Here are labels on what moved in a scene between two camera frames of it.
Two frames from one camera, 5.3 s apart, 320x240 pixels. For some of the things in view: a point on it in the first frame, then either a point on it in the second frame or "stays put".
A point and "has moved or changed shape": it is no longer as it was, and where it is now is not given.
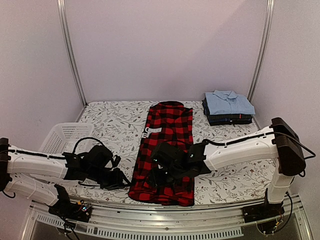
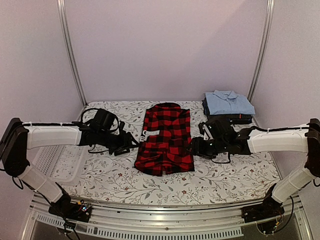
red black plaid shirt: (171, 123) has moved or changed shape
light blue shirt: (228, 102) stays put
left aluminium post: (61, 8) stays put
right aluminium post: (262, 50) stays put
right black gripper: (156, 181) -> (197, 149)
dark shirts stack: (227, 119) stays put
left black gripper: (116, 183) -> (125, 144)
